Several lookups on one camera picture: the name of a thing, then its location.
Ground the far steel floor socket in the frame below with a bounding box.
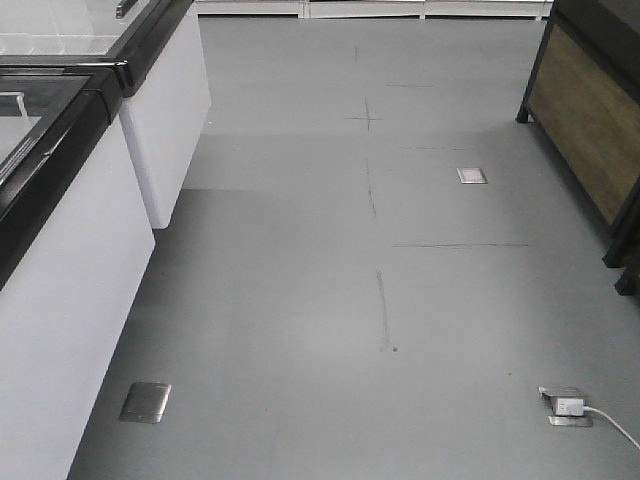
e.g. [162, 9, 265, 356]
[456, 167, 487, 185]

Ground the far white chest freezer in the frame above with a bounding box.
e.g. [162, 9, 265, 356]
[1, 1, 211, 229]

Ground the white chest freezer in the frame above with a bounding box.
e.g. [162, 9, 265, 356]
[1, 1, 211, 229]
[1, 69, 155, 479]

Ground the closed steel floor socket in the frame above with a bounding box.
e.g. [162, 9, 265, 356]
[119, 382, 172, 424]

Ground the near white chest freezer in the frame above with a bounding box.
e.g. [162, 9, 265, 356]
[1, 69, 155, 479]

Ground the white store shelf unit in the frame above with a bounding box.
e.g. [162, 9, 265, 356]
[195, 0, 553, 20]

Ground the wooden black-framed produce stand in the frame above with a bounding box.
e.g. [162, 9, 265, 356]
[516, 1, 639, 296]

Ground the open floor socket with plug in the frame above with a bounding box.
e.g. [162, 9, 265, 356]
[538, 386, 593, 428]

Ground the white power cable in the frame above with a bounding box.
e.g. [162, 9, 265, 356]
[582, 405, 640, 451]

